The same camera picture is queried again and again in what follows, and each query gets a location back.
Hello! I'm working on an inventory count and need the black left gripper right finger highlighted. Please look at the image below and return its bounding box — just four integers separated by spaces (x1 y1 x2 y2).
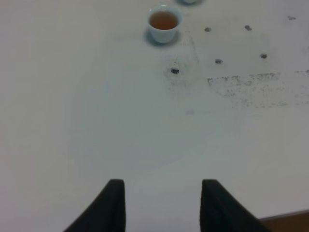
199 179 269 232

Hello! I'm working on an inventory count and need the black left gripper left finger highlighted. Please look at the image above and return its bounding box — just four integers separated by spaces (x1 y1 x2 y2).
65 179 126 232

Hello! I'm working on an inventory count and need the light blue teacup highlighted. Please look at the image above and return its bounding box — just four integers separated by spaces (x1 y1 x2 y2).
147 5 183 44
177 0 201 5

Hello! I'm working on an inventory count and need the far light blue teacup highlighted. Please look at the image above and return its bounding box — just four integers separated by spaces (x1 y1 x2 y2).
177 0 201 5

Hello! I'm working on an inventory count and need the near light blue teacup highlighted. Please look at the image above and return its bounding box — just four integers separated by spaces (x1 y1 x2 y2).
147 5 183 44

